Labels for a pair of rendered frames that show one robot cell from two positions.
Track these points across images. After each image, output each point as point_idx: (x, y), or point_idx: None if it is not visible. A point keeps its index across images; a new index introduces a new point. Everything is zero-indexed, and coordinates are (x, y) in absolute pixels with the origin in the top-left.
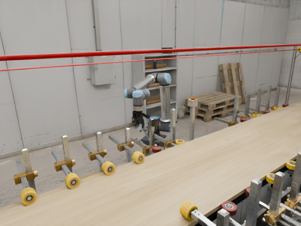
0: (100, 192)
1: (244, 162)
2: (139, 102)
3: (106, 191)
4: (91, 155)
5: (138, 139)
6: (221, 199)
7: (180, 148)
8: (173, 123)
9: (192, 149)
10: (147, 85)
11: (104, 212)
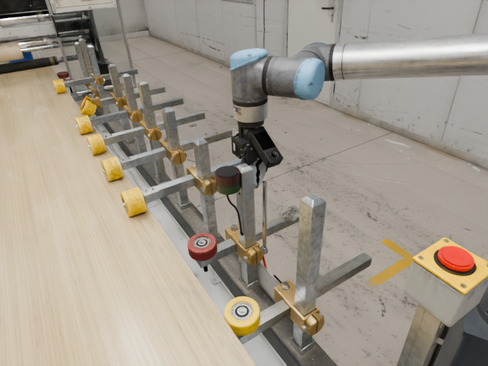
0: (61, 176)
1: None
2: (232, 89)
3: (57, 181)
4: (160, 143)
5: (287, 212)
6: None
7: (180, 306)
8: (300, 253)
9: (164, 346)
10: (445, 67)
11: (6, 185)
